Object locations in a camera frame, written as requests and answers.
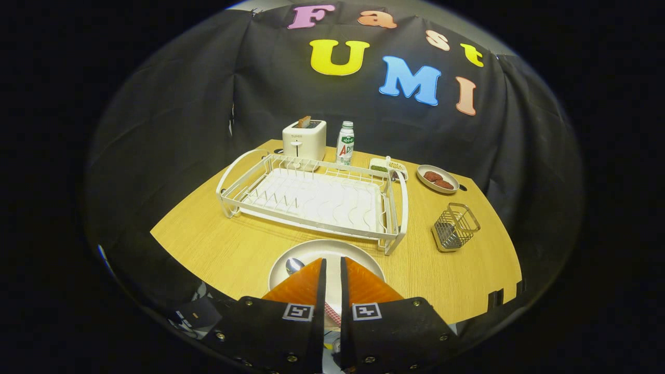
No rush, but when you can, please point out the white wire dish rack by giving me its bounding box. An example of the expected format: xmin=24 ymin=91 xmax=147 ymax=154
xmin=216 ymin=149 xmax=409 ymax=256

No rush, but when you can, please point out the metal wire basket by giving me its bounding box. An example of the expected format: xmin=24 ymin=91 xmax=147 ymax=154
xmin=431 ymin=203 xmax=481 ymax=253

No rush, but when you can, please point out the white toaster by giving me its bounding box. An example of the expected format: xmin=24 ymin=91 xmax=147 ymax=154
xmin=282 ymin=120 xmax=327 ymax=163

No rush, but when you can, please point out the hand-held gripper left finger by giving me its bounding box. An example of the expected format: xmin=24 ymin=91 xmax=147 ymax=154
xmin=200 ymin=258 xmax=327 ymax=374

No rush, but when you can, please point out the black backdrop cloth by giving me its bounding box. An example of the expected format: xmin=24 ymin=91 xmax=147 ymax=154
xmin=86 ymin=0 xmax=582 ymax=312

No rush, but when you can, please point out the white drink bottle green label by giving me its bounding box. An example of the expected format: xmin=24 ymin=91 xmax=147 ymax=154
xmin=336 ymin=121 xmax=355 ymax=166

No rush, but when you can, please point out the metal spoon with red handle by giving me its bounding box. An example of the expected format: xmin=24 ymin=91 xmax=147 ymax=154
xmin=285 ymin=258 xmax=342 ymax=328

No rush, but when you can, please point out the cream round plate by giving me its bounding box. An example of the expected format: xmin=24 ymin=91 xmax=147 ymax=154
xmin=268 ymin=239 xmax=386 ymax=318

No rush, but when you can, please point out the white divided snack dish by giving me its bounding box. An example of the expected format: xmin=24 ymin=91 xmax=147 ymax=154
xmin=368 ymin=156 xmax=409 ymax=181

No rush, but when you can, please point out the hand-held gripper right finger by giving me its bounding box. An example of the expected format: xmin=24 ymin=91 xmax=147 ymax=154
xmin=340 ymin=257 xmax=460 ymax=374

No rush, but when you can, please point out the small cream oval plate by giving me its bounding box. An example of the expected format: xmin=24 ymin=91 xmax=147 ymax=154
xmin=417 ymin=165 xmax=460 ymax=195

